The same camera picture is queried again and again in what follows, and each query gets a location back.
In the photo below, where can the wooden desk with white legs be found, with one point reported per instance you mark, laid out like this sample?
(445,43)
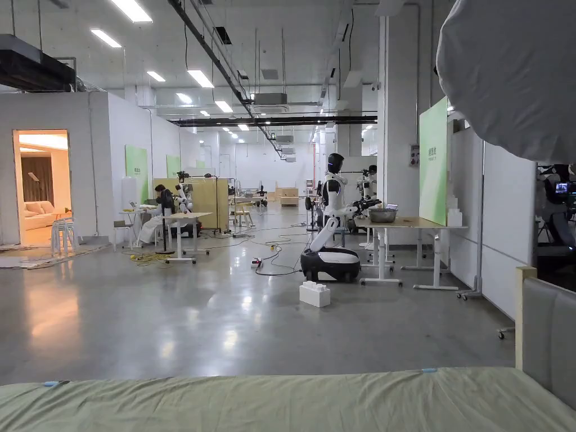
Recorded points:
(184,229)

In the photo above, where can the grey padded headboard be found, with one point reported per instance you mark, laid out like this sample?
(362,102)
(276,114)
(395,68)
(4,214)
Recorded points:
(551,324)

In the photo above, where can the white humanoid robot on wheels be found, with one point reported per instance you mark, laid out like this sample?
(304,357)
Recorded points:
(332,234)

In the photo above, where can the beige sofa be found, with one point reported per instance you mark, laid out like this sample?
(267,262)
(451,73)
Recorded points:
(38,218)

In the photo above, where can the white robot behind desk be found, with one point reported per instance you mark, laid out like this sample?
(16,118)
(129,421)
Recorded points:
(183,200)

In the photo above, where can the white power strip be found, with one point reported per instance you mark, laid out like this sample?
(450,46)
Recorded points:
(256,263)

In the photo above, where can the white block carton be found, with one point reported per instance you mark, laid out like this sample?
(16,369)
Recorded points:
(314,294)

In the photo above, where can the stack of white chairs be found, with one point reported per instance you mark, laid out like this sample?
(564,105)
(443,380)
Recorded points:
(64,234)

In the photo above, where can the black standing fan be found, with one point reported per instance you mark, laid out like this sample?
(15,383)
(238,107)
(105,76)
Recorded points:
(310,211)

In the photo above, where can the bed with pale green sheet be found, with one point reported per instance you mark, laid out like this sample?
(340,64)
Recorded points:
(270,400)

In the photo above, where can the camera on tripod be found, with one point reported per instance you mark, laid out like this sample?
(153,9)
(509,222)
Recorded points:
(555,202)

